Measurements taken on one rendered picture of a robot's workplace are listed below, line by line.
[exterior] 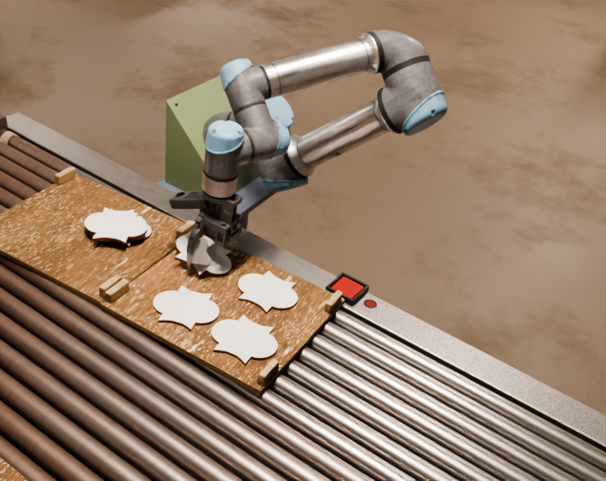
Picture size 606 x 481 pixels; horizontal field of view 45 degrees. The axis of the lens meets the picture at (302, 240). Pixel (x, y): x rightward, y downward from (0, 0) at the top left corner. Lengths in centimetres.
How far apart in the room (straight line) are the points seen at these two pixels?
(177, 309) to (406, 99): 69
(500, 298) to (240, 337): 202
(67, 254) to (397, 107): 83
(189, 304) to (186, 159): 57
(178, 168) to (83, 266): 49
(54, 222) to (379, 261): 188
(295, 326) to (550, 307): 202
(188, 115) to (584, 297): 218
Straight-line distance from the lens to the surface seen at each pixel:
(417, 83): 171
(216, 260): 172
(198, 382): 149
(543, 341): 326
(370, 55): 171
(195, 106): 208
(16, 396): 149
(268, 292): 165
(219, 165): 153
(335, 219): 363
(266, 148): 157
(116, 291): 162
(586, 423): 163
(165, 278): 169
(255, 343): 153
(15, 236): 184
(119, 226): 179
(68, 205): 193
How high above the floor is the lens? 200
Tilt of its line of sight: 35 degrees down
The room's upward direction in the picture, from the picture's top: 8 degrees clockwise
